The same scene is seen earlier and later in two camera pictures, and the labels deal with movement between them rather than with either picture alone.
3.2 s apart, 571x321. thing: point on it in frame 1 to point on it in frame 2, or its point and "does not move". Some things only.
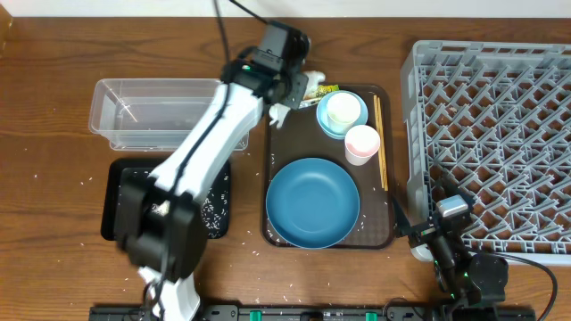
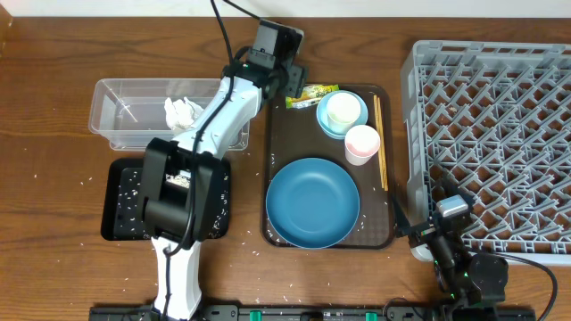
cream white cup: [343, 109] does not move
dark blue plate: [312, 203] does not move
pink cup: [360, 144] does not move
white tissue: [278, 111] to [181, 114]
